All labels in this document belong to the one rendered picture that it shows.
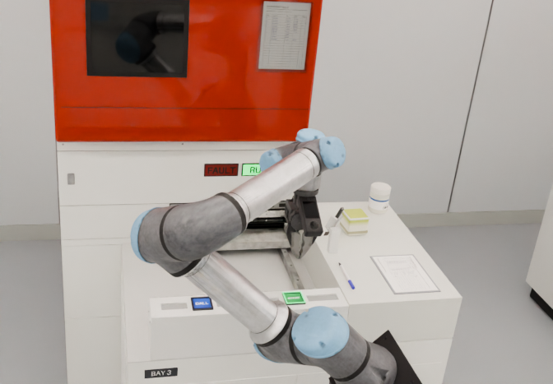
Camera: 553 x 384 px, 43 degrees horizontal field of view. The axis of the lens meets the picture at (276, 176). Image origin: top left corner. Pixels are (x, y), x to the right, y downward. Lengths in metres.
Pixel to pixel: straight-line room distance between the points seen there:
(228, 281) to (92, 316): 1.18
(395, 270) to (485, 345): 1.55
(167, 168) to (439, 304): 0.98
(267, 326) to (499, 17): 3.03
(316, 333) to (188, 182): 0.99
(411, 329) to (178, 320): 0.69
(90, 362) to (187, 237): 1.47
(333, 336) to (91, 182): 1.13
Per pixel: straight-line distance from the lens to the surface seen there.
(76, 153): 2.35
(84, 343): 2.74
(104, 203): 2.42
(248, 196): 1.44
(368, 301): 2.04
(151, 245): 1.45
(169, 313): 1.92
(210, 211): 1.38
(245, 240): 2.43
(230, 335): 1.98
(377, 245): 2.32
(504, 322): 3.90
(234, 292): 1.56
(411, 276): 2.19
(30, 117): 3.90
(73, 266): 2.55
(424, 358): 2.24
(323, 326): 1.58
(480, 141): 4.55
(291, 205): 1.88
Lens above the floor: 2.09
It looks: 24 degrees down
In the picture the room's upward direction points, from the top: 6 degrees clockwise
